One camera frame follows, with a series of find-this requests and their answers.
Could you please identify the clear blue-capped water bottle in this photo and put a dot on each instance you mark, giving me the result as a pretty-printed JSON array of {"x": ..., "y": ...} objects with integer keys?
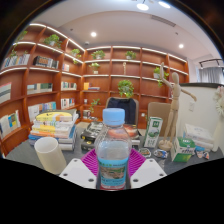
[{"x": 113, "y": 153}]

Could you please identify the white vase with flowers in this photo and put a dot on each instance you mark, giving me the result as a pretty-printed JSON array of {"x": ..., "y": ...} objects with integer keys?
[{"x": 219, "y": 130}]

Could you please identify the tall green-white carton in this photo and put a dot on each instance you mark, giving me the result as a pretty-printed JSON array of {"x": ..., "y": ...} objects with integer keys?
[{"x": 153, "y": 131}]

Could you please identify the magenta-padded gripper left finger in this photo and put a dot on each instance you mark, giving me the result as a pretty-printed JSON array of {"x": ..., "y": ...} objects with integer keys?
[{"x": 77, "y": 173}]

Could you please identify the recessed ceiling spotlight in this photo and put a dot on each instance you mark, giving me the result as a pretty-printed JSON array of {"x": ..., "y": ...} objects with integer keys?
[
  {"x": 93, "y": 34},
  {"x": 181, "y": 46}
]

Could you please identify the ceiling chandelier lights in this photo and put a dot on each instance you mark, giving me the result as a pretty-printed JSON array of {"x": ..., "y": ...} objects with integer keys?
[{"x": 142, "y": 6}]

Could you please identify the white partition with dark top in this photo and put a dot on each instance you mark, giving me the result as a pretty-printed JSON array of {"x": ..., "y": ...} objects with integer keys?
[{"x": 203, "y": 106}]

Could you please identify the stack of colourful books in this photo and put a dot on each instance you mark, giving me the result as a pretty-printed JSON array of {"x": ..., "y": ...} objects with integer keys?
[{"x": 53, "y": 128}]

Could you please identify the dark office chair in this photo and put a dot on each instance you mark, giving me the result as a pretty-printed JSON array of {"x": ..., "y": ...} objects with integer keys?
[{"x": 121, "y": 105}]

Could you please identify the grey curtain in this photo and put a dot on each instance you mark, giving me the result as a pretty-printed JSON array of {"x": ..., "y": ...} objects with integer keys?
[{"x": 211, "y": 75}]

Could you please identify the stack of dark books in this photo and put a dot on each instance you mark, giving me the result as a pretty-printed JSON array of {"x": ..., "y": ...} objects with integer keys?
[{"x": 89, "y": 133}]

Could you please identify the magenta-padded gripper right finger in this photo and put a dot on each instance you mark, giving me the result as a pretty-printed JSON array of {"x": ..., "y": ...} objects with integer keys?
[{"x": 148, "y": 173}]

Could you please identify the colourful small sticker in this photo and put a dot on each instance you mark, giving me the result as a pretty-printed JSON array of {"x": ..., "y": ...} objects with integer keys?
[{"x": 202, "y": 153}]

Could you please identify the ceiling air vent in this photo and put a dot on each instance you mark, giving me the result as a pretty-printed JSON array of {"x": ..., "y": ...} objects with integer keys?
[{"x": 163, "y": 20}]

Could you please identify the wooden shelf unit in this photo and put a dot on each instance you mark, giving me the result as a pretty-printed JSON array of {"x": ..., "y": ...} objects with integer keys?
[{"x": 50, "y": 83}]

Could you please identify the dark oval sticker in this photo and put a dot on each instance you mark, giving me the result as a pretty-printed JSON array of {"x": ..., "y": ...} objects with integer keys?
[{"x": 145, "y": 152}]

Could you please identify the green-white tissue box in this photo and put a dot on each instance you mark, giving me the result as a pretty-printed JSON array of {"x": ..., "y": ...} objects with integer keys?
[{"x": 182, "y": 150}]

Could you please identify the stack of white books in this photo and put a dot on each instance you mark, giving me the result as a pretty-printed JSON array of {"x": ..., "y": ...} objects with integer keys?
[{"x": 199, "y": 133}]

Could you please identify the tan chair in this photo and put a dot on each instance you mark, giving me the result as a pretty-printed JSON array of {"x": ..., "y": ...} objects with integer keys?
[{"x": 158, "y": 110}]

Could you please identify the blue-white sticker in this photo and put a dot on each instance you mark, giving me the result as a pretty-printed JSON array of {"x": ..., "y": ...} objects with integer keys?
[{"x": 160, "y": 153}]

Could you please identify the wooden artist mannequin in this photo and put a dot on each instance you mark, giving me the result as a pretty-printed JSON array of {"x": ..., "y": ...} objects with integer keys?
[{"x": 174, "y": 106}]

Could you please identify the cream plastic cup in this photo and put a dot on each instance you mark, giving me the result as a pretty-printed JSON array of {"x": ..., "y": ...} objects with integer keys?
[{"x": 51, "y": 158}]

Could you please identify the black ceiling track light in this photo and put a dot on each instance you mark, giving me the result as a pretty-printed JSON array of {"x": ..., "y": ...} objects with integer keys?
[{"x": 210, "y": 62}]

